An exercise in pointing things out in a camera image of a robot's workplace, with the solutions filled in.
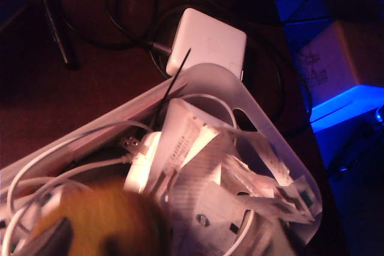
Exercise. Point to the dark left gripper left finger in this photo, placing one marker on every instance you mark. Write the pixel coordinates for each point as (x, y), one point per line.
(62, 233)

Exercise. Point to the black zip tie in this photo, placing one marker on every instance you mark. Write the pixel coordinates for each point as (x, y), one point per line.
(175, 79)

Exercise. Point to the dark pen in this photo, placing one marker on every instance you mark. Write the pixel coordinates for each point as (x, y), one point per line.
(55, 22)

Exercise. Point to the cardboard box with printed symbols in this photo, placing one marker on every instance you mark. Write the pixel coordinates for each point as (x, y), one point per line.
(339, 55)

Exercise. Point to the brown fuzzy kiwi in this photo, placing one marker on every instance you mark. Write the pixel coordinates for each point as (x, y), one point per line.
(108, 214)

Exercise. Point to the white wall plug charger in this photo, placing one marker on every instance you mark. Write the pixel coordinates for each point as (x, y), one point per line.
(144, 163)

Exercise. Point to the white power adapter brick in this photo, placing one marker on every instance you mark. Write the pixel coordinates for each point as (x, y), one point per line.
(210, 40)

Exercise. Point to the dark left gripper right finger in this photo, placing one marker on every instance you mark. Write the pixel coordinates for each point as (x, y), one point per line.
(116, 244)

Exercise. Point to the translucent plastic box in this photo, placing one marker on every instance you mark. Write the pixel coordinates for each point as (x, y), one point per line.
(264, 109)

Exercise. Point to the crumpled paper receipts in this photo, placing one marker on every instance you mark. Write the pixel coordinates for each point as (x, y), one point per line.
(228, 178)

